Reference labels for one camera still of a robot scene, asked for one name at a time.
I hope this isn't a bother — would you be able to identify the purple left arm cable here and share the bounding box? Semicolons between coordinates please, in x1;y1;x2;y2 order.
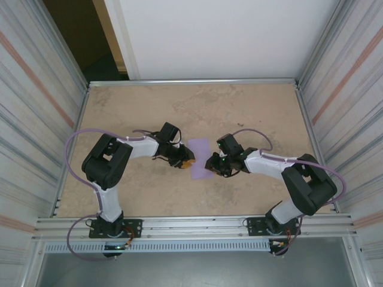
65;128;156;261

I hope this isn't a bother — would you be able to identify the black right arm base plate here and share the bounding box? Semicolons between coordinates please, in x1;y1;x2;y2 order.
247;216;300;237

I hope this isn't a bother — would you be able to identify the black base controller board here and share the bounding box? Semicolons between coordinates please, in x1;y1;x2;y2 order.
269;239;290;257
102;242;132;258

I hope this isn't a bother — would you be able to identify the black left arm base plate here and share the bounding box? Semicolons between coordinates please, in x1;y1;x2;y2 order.
89;219;143;239

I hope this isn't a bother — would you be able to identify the grey slotted cable duct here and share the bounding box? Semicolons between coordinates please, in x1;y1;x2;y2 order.
44;240;272;254

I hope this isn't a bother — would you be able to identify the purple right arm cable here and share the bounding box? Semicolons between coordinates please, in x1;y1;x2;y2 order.
232;128;348;257

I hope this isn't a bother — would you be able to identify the wide aluminium mounting rail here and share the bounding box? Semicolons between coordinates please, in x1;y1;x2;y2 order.
35;213;358;240

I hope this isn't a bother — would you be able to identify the grey metal shelf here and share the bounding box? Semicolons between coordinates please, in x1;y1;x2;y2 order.
38;252;357;287

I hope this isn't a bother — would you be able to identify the aluminium corner post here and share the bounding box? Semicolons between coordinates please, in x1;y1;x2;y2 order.
297;0;354;86
29;0;90;90

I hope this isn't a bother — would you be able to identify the thin aluminium table edge rail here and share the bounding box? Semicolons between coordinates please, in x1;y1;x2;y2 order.
88;78;300;88

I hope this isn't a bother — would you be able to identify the white door frame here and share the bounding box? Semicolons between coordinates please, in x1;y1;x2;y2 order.
92;0;141;81

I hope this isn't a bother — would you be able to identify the aluminium side table rail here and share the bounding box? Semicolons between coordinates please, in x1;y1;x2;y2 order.
53;85;90;218
296;85;341;213

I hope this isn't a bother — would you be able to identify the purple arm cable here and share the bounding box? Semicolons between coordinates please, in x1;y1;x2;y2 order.
65;128;156;261
232;128;348;257

